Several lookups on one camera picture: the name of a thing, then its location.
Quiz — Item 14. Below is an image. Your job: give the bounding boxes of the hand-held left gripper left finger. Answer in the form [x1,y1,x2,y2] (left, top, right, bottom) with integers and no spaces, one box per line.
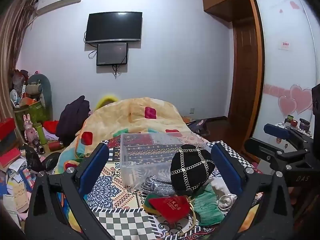
[24,142,116,240]

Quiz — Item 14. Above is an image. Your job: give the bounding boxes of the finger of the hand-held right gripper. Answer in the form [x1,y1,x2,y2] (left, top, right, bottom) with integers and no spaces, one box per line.
[244,138,313,173]
[263,123,314,148]

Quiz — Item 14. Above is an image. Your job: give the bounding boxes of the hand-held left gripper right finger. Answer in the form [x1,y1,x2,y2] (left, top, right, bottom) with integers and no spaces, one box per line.
[211,142,296,240]

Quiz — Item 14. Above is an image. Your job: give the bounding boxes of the black hat with chain net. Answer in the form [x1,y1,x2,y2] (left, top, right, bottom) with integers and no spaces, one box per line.
[170,144,216,197]

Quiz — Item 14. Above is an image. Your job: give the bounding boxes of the clear plastic storage box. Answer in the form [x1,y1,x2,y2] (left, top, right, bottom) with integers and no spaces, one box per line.
[119,132,213,189]

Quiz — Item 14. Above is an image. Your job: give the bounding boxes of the white fuzzy cloth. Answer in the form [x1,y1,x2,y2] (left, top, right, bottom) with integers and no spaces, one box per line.
[209,176,232,198]

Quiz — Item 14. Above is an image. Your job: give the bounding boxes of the patterned bedsheet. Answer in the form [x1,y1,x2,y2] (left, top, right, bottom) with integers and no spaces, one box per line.
[54,139,266,240]

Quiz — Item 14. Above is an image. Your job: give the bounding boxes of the dark jar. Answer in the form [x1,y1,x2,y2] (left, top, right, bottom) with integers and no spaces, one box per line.
[299,118,311,131]

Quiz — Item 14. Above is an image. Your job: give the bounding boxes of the pink heart decals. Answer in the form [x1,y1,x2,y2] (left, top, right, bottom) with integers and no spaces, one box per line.
[278,84,314,118]

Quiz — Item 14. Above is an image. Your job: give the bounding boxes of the green knit cloth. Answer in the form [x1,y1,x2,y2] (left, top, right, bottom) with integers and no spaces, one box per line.
[192,184,226,227]

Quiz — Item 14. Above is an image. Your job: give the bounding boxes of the red thermos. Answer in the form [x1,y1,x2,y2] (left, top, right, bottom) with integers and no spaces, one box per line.
[48,141,65,152]

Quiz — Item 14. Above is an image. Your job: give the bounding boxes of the dark slippers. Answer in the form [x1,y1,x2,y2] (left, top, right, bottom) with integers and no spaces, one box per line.
[187,119,209,137]

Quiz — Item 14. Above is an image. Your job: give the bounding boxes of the dark jacket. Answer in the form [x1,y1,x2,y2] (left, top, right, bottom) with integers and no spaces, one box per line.
[55,95,91,147]

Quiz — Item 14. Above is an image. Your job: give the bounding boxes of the brown wooden door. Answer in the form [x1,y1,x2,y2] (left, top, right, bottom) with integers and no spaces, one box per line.
[230,22,261,153]

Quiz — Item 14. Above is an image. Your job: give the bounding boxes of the black plastic bag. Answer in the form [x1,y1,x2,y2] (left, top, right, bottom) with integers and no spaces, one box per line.
[22,143,61,176]

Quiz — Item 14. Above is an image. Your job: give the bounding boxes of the black cylindrical lens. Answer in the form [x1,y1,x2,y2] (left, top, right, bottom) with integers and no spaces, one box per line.
[32,138,46,155]

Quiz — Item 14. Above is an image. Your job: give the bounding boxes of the red cloth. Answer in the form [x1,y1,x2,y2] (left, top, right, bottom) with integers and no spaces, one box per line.
[42,120,60,133]

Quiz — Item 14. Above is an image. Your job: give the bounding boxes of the green yellow knit piece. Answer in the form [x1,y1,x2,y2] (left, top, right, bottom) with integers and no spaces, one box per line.
[143,192,163,216]

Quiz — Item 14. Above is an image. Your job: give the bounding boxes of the green bottle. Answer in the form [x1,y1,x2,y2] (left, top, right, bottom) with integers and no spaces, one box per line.
[36,122,48,145]

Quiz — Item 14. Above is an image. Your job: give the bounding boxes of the frosted sliding wardrobe door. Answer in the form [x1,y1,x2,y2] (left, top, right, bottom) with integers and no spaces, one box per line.
[251,0,320,157]

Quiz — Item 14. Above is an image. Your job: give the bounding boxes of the silver glitter fabric piece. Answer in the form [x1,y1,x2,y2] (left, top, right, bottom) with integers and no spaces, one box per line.
[139,174,176,196]

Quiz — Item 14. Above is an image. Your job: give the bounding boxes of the yellow patchwork quilt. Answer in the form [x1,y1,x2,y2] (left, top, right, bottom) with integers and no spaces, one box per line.
[55,96,213,176]

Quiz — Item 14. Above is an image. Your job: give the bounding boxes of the red fabric pouch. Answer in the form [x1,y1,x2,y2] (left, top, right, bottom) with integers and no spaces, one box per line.
[149,196,193,224]

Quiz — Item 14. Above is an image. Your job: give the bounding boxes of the yellow green fuzzy item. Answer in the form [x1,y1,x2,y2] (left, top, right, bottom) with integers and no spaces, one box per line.
[94,94,121,111]

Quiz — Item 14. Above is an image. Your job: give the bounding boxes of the pink rabbit figure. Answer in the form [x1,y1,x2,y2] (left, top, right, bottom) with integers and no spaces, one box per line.
[23,114,38,143]

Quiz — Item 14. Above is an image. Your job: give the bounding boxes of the pile of papers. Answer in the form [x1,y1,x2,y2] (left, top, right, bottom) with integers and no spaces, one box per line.
[0,150,38,233]

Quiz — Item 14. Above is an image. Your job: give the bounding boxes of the green cardboard box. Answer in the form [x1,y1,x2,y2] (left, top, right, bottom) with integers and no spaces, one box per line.
[14,99,48,131]

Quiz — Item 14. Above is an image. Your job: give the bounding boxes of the red box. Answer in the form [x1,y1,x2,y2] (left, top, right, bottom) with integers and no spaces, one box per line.
[0,117,16,142]

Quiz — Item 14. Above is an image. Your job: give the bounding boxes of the grey plush toy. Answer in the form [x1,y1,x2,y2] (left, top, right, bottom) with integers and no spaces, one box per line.
[26,73,52,108]

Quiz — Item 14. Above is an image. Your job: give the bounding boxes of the wooden overhead cabinet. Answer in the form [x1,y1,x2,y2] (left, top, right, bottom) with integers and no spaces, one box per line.
[201,0,253,23]

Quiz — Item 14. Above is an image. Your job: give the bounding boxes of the striped brown curtain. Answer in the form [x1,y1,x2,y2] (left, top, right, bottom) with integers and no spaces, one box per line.
[0,0,38,122]

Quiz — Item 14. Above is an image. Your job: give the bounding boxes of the white air conditioner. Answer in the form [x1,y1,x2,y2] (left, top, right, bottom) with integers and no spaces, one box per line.
[34,0,83,15]

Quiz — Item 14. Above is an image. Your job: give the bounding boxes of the white cord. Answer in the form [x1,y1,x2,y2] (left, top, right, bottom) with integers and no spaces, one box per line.
[216,193,238,212]

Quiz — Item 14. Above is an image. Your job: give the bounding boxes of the gold chain strap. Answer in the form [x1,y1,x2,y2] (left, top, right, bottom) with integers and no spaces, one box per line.
[177,197,198,236]

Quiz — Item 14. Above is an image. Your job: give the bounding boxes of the small black wall monitor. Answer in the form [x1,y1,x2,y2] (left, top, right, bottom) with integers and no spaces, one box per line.
[96,42,129,66]

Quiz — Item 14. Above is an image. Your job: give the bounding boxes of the black wall television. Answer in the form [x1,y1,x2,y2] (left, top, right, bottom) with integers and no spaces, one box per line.
[84,11,143,44]

